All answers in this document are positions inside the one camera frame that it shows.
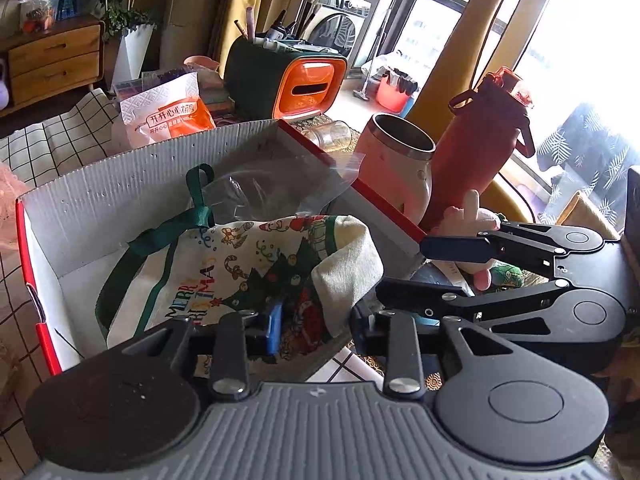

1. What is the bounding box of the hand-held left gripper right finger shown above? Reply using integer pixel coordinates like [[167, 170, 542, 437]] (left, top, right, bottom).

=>
[[350, 305, 531, 401]]

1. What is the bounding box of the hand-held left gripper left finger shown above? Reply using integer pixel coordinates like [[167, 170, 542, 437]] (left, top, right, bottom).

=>
[[125, 305, 283, 401]]

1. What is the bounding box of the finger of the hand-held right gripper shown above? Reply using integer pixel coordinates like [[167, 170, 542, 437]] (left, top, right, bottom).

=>
[[376, 280, 576, 326], [420, 222, 566, 273]]

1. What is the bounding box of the printed canvas tote bag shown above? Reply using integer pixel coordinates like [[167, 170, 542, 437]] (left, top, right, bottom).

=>
[[95, 164, 385, 366]]

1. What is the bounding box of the red cardboard box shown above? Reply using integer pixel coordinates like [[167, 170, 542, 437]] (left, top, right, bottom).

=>
[[15, 119, 428, 376]]

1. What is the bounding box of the pink rabbit plush toy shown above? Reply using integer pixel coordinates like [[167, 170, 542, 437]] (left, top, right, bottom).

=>
[[434, 189, 503, 291]]

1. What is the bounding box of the small green plush toy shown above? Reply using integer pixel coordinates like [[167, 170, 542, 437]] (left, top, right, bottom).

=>
[[487, 264, 525, 288]]

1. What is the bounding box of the pink metal tumbler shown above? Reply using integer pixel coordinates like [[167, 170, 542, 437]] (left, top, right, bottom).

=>
[[356, 112, 437, 225]]

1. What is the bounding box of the tan woven object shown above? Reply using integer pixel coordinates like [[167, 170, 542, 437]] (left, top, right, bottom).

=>
[[556, 190, 621, 241]]

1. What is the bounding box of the red water bottle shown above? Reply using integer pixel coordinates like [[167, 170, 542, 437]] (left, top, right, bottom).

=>
[[429, 65, 537, 226]]

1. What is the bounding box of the clear plastic bag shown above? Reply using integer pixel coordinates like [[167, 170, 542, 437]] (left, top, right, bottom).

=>
[[212, 152, 366, 223]]

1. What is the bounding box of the blue leaf print cloth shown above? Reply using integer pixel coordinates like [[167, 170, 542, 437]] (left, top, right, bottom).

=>
[[536, 104, 640, 226]]

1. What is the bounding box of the red plastic bucket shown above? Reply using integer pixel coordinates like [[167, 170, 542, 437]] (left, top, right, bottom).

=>
[[375, 67, 418, 113]]

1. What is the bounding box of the clear glass jar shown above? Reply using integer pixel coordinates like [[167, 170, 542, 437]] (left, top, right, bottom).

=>
[[301, 120, 362, 155]]

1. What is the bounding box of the large orange giraffe toy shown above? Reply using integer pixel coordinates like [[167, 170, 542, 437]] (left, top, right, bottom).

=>
[[425, 0, 521, 111]]

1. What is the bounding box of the green orange desk organizer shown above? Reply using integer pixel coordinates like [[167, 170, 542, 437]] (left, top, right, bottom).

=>
[[223, 37, 348, 122]]

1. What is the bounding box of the white orange tissue pack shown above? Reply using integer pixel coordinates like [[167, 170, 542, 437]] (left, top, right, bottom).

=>
[[119, 72, 217, 150]]

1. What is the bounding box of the white washing machine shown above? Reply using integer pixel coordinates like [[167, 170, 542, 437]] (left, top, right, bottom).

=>
[[304, 0, 375, 61]]

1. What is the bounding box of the pink bowl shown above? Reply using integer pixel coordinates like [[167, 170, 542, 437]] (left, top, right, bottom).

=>
[[183, 55, 221, 75]]

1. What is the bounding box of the pink mesh bath pouf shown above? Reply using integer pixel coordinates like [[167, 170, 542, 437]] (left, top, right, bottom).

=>
[[0, 162, 31, 251]]

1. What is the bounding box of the white square planter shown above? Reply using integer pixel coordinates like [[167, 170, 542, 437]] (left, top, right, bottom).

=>
[[111, 24, 155, 92]]

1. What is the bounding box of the white floor air conditioner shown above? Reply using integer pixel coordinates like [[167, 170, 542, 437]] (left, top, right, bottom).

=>
[[159, 0, 241, 73]]

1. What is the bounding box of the wooden media cabinet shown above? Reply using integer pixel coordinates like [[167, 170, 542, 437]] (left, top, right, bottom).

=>
[[0, 14, 106, 120]]

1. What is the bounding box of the green indoor tree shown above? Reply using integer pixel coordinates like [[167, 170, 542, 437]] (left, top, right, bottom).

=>
[[89, 0, 158, 43]]

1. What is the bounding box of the clear bag with red items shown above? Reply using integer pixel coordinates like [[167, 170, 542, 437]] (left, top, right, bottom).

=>
[[19, 0, 56, 33]]

